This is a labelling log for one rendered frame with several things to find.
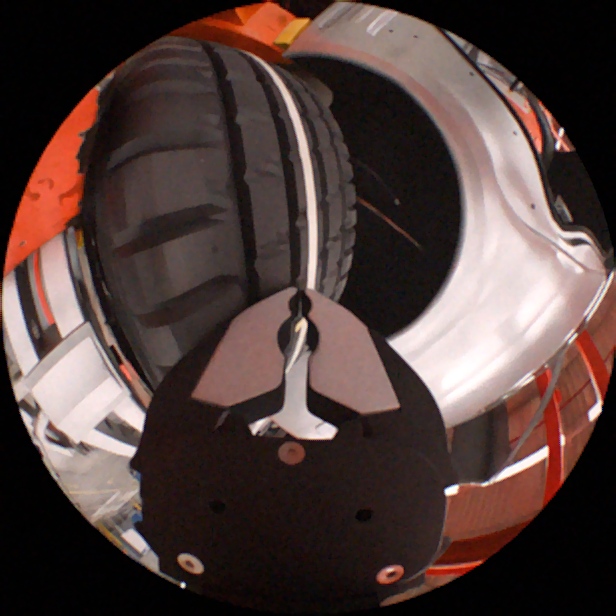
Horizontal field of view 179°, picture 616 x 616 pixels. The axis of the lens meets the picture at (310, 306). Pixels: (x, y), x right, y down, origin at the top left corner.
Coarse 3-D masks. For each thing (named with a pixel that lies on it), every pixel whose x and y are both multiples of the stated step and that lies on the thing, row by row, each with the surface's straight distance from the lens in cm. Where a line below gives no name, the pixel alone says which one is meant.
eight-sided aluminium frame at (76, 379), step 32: (64, 256) 13; (64, 288) 12; (32, 320) 15; (64, 320) 12; (96, 320) 62; (32, 352) 13; (64, 352) 12; (96, 352) 12; (32, 384) 14; (64, 384) 13; (96, 384) 13; (128, 384) 48; (64, 416) 14; (96, 416) 15; (128, 416) 18; (128, 448) 24
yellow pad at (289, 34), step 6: (294, 24) 73; (300, 24) 71; (306, 24) 71; (288, 30) 71; (294, 30) 69; (300, 30) 70; (282, 36) 70; (288, 36) 68; (294, 36) 68; (276, 42) 69; (282, 42) 67; (288, 42) 66; (282, 48) 71
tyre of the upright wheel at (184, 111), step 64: (128, 64) 16; (192, 64) 14; (256, 64) 20; (128, 128) 9; (192, 128) 9; (256, 128) 12; (320, 128) 20; (128, 192) 8; (192, 192) 8; (256, 192) 11; (320, 192) 16; (128, 256) 8; (192, 256) 8; (256, 256) 11; (320, 256) 18; (128, 320) 11; (192, 320) 9
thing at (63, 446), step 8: (40, 408) 35; (40, 416) 35; (40, 424) 36; (40, 432) 38; (40, 440) 40; (48, 440) 42; (56, 440) 45; (64, 440) 48; (48, 448) 43; (56, 448) 44; (64, 448) 47; (72, 448) 49
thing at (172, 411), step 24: (216, 336) 9; (192, 360) 8; (168, 384) 8; (192, 384) 7; (168, 408) 7; (192, 408) 7; (216, 408) 7; (144, 432) 7; (168, 432) 7; (144, 456) 7
